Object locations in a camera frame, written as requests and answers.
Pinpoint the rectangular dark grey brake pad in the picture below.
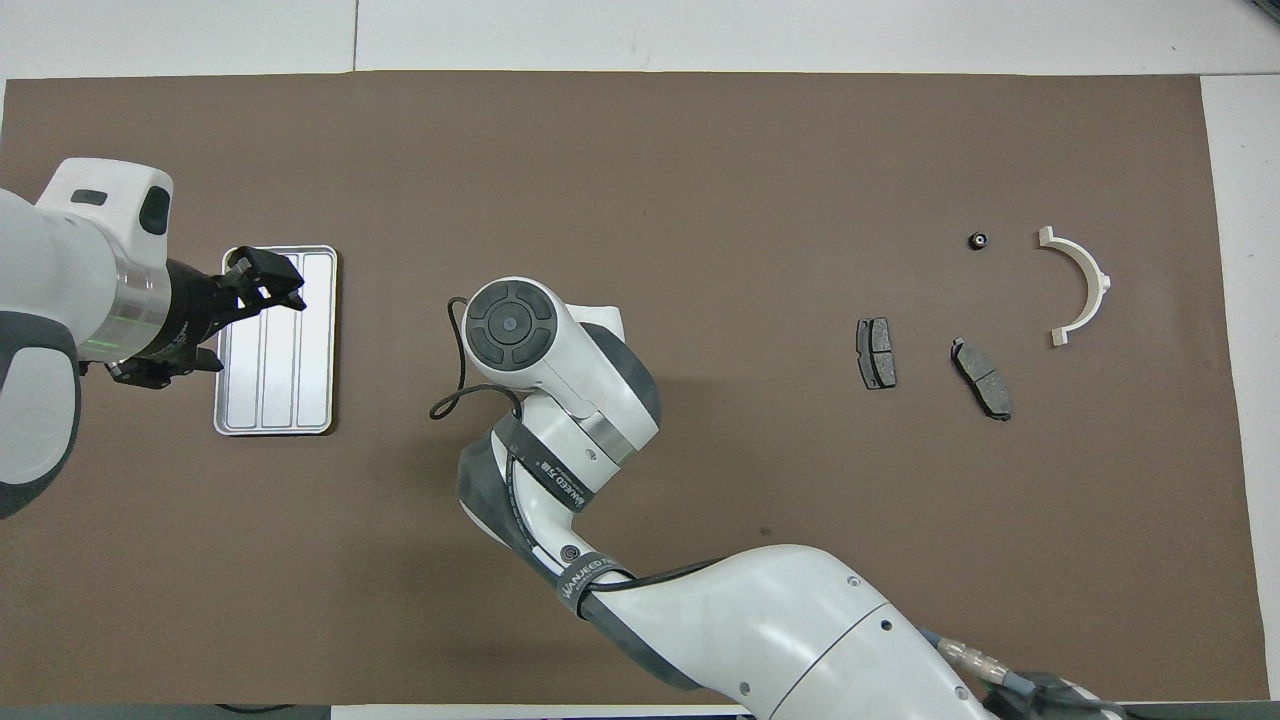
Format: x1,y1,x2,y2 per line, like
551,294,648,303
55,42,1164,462
855,317,898,391

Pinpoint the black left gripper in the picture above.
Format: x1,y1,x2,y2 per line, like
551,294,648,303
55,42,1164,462
103,246,307,390

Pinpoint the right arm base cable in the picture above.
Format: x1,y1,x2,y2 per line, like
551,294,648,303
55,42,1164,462
920,628,1126,720

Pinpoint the white curved plastic bracket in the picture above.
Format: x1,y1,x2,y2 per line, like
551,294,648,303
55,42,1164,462
1037,226,1114,348

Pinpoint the silver metal tray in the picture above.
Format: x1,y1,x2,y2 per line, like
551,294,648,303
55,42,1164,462
213,245,339,437

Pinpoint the brown table mat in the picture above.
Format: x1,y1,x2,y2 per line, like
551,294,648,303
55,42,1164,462
0,70,1271,709

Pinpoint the curved dark grey brake pad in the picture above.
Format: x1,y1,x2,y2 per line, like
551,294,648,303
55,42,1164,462
950,338,1014,422

